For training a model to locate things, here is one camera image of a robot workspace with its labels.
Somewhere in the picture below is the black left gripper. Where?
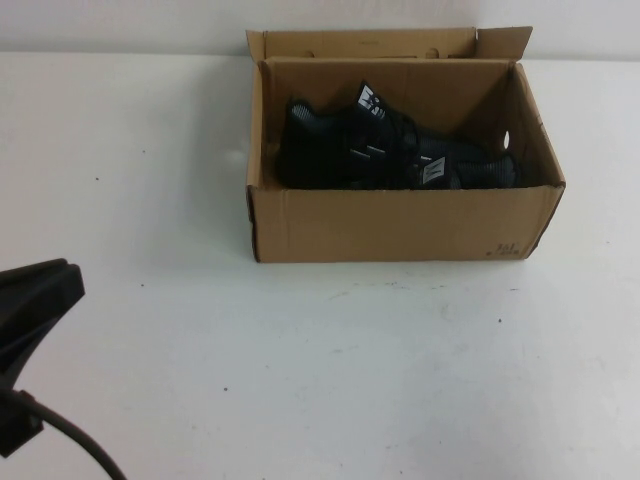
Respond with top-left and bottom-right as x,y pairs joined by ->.
0,257 -> 87,437

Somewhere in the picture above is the black knit sneaker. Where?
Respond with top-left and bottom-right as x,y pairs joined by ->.
344,149 -> 525,192
276,79 -> 426,190

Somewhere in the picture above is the brown cardboard shoe box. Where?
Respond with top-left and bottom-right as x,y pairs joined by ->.
244,25 -> 569,264

